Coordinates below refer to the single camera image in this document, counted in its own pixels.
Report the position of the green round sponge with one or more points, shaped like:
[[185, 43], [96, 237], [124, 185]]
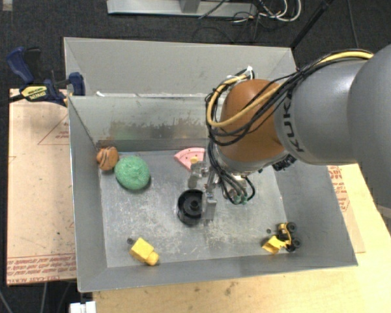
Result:
[[132, 173]]

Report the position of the yellow toy block with peg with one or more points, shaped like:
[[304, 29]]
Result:
[[142, 249]]

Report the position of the brown toy walnut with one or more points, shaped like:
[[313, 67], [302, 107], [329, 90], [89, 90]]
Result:
[[107, 158]]

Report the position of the pink wedge with yellow knob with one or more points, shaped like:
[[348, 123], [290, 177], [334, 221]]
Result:
[[186, 157]]

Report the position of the black round cup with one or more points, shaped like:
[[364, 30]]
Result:
[[189, 207]]

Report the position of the grey metal bin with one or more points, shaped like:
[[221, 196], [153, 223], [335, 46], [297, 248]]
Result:
[[156, 214]]

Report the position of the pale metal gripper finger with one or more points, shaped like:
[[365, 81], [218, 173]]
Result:
[[198, 171], [209, 209]]

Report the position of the brown cardboard board, red print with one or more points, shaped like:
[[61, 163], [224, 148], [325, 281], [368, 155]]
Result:
[[40, 187]]

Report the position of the yellow toy truck, black wheels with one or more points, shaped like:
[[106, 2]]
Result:
[[281, 238]]

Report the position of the black cylinder on white bracket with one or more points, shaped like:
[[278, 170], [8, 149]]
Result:
[[284, 163]]

